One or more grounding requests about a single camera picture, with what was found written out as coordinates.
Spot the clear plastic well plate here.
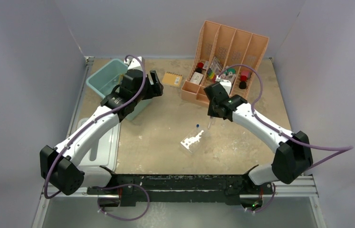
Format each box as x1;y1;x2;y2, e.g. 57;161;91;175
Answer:
180;125;210;155

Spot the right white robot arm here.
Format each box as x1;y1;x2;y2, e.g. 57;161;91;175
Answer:
204;83;313;193

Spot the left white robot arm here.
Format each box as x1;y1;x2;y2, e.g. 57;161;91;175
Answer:
39;69;163;199

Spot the yellow spiral notepad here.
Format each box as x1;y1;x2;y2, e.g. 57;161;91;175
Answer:
162;72;183;87

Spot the teal plastic bin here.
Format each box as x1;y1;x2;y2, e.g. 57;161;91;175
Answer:
86;58;153;122

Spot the peach plastic desk organizer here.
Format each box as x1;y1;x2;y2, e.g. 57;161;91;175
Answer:
181;21;269;107

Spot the white bin lid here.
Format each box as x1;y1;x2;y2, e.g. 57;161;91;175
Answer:
79;124;121;171

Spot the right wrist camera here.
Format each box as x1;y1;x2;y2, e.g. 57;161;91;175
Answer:
215;76;232;94

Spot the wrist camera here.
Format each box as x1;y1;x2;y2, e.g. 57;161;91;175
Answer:
215;76;232;94
124;56;145;74

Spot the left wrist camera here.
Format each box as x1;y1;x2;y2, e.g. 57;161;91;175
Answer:
124;56;145;74

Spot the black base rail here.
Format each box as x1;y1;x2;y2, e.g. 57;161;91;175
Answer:
86;172;319;208

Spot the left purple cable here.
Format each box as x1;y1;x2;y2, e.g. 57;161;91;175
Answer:
43;55;150;221

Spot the purple cable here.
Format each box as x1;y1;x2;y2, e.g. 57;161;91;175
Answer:
216;64;354;215
43;55;150;221

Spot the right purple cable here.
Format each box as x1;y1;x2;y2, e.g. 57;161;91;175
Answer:
216;64;354;215

